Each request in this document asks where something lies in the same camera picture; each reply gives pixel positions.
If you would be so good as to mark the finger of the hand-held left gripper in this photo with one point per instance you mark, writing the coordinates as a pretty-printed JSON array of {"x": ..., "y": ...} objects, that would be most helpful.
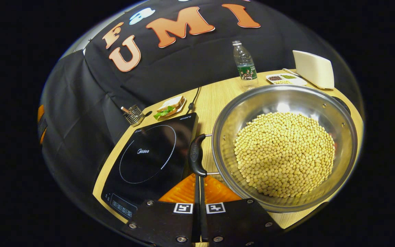
[{"x": 42, "y": 125}]

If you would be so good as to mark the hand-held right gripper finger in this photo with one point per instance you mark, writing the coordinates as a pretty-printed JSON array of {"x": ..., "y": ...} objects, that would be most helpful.
[
  {"x": 203, "y": 199},
  {"x": 196, "y": 195}
]

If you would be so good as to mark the black induction cooktop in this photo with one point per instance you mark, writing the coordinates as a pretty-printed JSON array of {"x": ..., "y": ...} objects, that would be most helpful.
[{"x": 149, "y": 154}]

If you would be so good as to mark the small white plate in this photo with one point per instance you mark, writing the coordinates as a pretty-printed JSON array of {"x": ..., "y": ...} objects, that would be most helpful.
[{"x": 180, "y": 110}]

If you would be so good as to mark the pile of yellow soybeans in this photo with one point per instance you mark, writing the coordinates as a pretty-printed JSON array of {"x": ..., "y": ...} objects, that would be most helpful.
[{"x": 283, "y": 154}]

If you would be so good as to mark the sandwich with lettuce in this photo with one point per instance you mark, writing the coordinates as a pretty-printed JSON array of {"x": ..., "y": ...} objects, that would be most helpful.
[{"x": 170, "y": 104}]

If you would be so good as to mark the small black round object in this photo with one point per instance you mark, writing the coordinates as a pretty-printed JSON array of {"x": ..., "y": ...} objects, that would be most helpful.
[{"x": 148, "y": 113}]

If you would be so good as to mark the black backdrop cloth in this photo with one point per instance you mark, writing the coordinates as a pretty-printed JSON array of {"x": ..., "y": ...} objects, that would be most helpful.
[{"x": 183, "y": 61}]

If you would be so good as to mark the clear plastic water bottle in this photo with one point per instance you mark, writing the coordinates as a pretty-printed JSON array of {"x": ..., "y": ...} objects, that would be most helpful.
[{"x": 245, "y": 65}]

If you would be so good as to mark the white divided seasoning tray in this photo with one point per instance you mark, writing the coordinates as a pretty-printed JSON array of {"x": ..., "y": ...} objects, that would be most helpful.
[{"x": 293, "y": 81}]

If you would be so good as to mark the white box appliance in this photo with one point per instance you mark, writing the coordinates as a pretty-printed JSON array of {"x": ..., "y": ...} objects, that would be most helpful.
[{"x": 314, "y": 68}]

